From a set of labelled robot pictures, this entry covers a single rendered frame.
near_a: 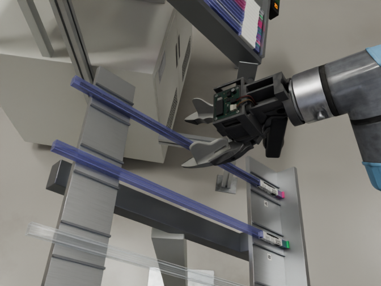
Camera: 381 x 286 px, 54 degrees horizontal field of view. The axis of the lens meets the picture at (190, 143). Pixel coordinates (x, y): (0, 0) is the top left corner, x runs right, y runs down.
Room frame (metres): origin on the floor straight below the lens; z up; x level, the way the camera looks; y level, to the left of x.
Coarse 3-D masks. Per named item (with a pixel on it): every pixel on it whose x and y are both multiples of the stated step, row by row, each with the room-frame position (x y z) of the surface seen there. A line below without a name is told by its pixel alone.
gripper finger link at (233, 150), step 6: (234, 144) 0.32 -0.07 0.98; (240, 144) 0.31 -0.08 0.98; (246, 144) 0.31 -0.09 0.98; (252, 144) 0.32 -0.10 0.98; (228, 150) 0.31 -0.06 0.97; (234, 150) 0.31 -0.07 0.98; (240, 150) 0.30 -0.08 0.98; (246, 150) 0.31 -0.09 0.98; (222, 156) 0.30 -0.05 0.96; (228, 156) 0.30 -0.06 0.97; (234, 156) 0.30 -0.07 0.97; (240, 156) 0.30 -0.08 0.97; (210, 162) 0.30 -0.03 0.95; (216, 162) 0.30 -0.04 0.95; (222, 162) 0.30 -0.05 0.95
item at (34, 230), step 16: (32, 224) 0.15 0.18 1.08; (48, 240) 0.14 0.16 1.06; (64, 240) 0.14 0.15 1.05; (80, 240) 0.14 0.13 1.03; (112, 256) 0.13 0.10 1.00; (128, 256) 0.14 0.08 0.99; (144, 256) 0.14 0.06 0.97; (160, 272) 0.13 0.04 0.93; (176, 272) 0.13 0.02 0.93; (192, 272) 0.14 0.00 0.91
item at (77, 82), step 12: (72, 84) 0.36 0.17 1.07; (84, 84) 0.36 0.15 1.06; (96, 96) 0.36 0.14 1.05; (108, 96) 0.36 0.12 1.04; (120, 108) 0.36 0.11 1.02; (132, 108) 0.36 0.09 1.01; (144, 120) 0.35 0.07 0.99; (156, 132) 0.35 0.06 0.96; (168, 132) 0.36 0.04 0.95; (180, 144) 0.35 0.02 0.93; (228, 168) 0.35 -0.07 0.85; (252, 180) 0.34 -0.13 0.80
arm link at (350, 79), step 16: (368, 48) 0.36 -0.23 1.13; (336, 64) 0.36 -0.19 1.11; (352, 64) 0.35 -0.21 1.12; (368, 64) 0.34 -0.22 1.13; (336, 80) 0.33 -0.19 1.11; (352, 80) 0.33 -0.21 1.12; (368, 80) 0.32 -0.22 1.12; (336, 96) 0.32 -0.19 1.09; (352, 96) 0.31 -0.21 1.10; (368, 96) 0.31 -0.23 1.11; (336, 112) 0.31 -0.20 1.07; (352, 112) 0.30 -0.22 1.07; (368, 112) 0.29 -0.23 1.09
